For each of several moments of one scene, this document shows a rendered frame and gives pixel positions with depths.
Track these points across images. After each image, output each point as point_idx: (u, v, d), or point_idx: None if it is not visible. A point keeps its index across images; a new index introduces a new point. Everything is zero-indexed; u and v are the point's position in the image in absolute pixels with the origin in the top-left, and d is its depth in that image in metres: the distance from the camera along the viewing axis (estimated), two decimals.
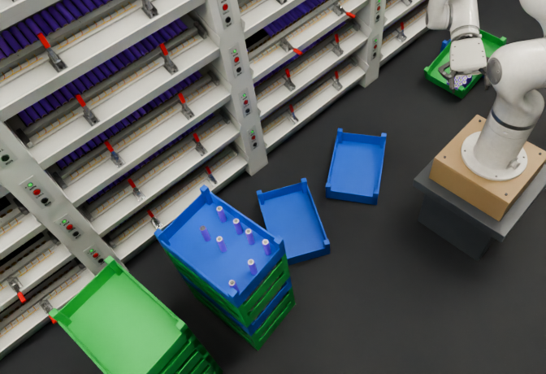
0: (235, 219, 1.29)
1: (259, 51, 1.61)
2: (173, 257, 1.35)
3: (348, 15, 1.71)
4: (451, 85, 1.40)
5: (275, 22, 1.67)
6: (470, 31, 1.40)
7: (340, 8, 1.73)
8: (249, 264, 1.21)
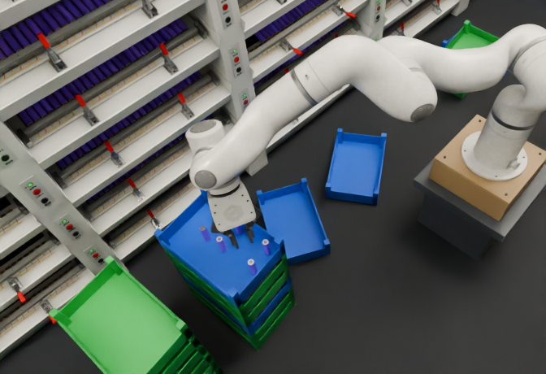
0: None
1: (259, 51, 1.61)
2: (173, 257, 1.35)
3: (348, 15, 1.71)
4: (250, 232, 1.20)
5: (275, 22, 1.67)
6: None
7: (340, 8, 1.73)
8: (249, 264, 1.21)
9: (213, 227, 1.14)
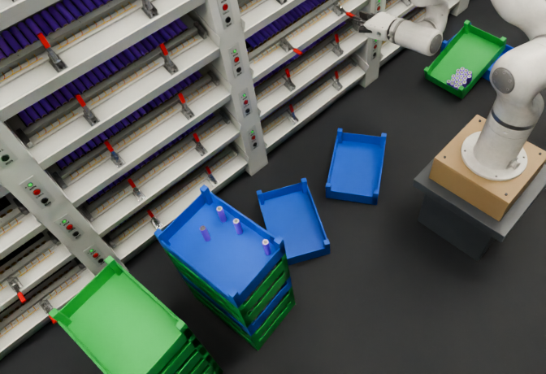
0: (235, 219, 1.29)
1: (259, 51, 1.61)
2: (173, 257, 1.35)
3: (348, 15, 1.71)
4: (364, 13, 1.68)
5: (275, 22, 1.67)
6: (394, 22, 1.54)
7: (340, 8, 1.73)
8: (258, 45, 1.64)
9: (363, 32, 1.63)
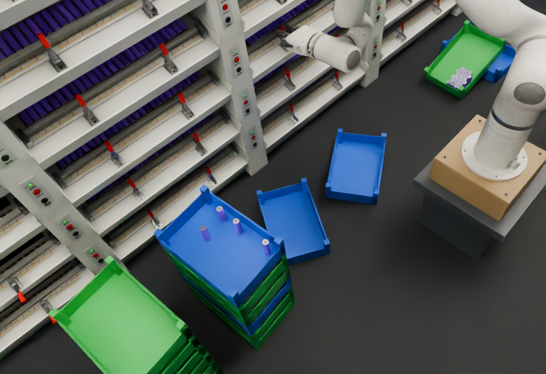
0: (235, 219, 1.29)
1: (255, 47, 1.62)
2: (173, 257, 1.35)
3: None
4: (288, 26, 1.61)
5: None
6: (314, 36, 1.47)
7: None
8: (255, 42, 1.65)
9: (285, 46, 1.55)
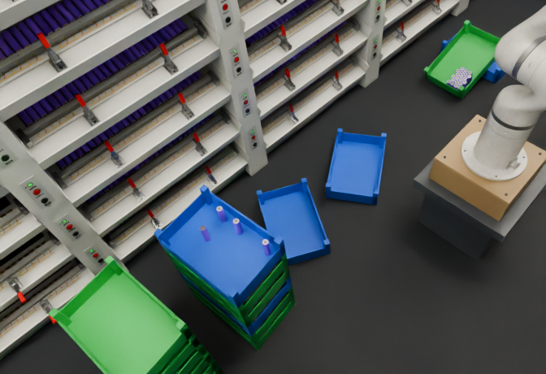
0: (235, 219, 1.29)
1: (255, 47, 1.62)
2: (173, 257, 1.35)
3: None
4: None
5: None
6: None
7: (339, 7, 1.74)
8: (255, 42, 1.65)
9: None
